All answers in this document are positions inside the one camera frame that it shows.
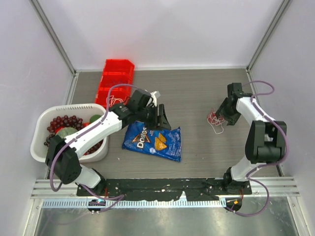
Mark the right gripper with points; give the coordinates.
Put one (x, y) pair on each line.
(232, 119)

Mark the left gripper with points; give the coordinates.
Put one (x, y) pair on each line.
(158, 121)

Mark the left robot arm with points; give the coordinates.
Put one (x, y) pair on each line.
(64, 153)

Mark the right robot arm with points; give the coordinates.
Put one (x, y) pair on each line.
(266, 144)

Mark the blue Doritos chip bag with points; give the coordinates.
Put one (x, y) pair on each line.
(162, 143)

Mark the green avocado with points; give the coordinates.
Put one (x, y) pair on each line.
(94, 118)

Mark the red plastic bin rack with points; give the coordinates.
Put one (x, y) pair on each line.
(115, 71)

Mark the purple grape bunch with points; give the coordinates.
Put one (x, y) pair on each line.
(65, 121)

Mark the green melon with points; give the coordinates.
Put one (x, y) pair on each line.
(66, 131)

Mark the dark grape bunch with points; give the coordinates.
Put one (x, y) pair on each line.
(90, 151)

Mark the white fruit basket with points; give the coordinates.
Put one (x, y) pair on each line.
(84, 111)

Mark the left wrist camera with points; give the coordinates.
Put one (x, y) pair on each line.
(154, 97)

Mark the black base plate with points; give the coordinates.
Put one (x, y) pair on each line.
(167, 189)

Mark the slotted cable duct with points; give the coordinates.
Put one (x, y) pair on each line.
(88, 203)

